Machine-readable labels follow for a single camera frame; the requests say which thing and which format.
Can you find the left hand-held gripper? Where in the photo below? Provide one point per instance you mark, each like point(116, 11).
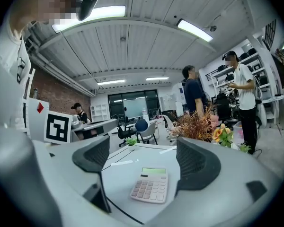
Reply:
point(58, 126)

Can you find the dark glass window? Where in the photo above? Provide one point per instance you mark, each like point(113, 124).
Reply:
point(116, 107)

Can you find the white rack shelf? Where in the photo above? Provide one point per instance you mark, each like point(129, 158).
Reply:
point(268, 81)

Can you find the long ceiling light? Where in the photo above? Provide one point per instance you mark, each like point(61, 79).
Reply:
point(194, 29)
point(111, 82)
point(157, 78)
point(104, 12)

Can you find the small green potted plant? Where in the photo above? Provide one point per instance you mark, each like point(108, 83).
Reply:
point(131, 141)
point(245, 148)

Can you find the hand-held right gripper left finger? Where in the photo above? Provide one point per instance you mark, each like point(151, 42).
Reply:
point(92, 157)

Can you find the black office chair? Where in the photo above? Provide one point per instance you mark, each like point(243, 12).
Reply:
point(124, 132)
point(223, 105)

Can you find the grey harness with black buckles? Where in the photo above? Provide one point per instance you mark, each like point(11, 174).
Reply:
point(20, 66)

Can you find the white side table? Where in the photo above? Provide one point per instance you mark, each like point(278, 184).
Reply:
point(277, 98)

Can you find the blue chair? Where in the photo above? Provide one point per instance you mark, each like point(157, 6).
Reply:
point(142, 125)

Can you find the brown dried plant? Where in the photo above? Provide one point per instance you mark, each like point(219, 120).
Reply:
point(191, 126)

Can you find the person's head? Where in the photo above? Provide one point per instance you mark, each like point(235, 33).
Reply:
point(49, 6)

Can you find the orange flower plant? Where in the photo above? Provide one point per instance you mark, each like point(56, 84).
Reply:
point(223, 136)

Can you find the white cubby shelf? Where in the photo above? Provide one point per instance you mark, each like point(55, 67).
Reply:
point(99, 112)

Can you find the pink and white calculator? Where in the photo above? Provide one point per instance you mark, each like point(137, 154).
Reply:
point(149, 188)

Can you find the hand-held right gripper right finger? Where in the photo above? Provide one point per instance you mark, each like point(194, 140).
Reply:
point(196, 164)

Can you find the person's cream shirt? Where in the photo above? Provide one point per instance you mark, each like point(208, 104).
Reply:
point(4, 67)

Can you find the dome security camera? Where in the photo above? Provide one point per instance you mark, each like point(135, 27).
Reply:
point(213, 28)

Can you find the black head camera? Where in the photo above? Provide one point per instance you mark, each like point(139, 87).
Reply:
point(86, 7)

